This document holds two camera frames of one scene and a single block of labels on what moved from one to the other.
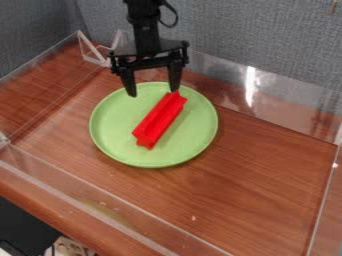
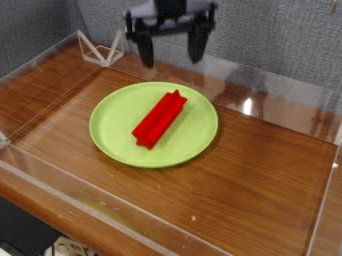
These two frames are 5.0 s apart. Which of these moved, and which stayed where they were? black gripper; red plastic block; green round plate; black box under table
Moved: black gripper
Stayed: black box under table; green round plate; red plastic block
